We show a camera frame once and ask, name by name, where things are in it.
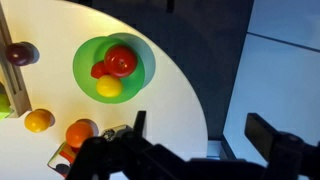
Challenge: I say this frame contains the red apple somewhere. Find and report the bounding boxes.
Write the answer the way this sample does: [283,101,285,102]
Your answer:
[104,44,139,79]

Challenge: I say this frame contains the yellow lemon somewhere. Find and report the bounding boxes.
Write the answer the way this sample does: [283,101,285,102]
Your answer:
[95,74,124,99]

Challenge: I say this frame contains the dark purple round fruit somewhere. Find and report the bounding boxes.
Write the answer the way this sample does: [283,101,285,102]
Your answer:
[5,42,35,67]

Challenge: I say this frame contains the green translucent plastic bowl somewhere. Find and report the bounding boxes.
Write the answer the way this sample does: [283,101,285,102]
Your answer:
[72,34,147,105]

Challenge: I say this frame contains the colourful picture cube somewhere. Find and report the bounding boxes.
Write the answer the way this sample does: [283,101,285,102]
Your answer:
[47,141,81,178]

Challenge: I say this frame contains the black green checkered cube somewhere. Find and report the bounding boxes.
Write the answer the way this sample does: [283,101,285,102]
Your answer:
[100,124,134,141]

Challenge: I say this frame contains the wooden block tray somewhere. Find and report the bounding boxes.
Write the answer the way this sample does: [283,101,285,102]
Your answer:
[0,3,33,118]

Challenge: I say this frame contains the yellow orange round fruit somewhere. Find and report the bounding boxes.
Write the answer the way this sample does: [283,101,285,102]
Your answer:
[23,108,53,134]

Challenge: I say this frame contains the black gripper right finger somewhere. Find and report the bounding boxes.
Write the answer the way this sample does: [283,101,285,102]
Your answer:
[244,112,320,180]

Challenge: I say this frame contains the lime green block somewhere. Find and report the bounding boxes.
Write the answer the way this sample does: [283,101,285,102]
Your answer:
[0,83,14,121]

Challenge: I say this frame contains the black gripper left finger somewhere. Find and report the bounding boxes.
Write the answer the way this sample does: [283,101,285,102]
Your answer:
[66,110,188,180]

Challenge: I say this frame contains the small red fruit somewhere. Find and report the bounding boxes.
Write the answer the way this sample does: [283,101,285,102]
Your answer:
[90,60,111,80]

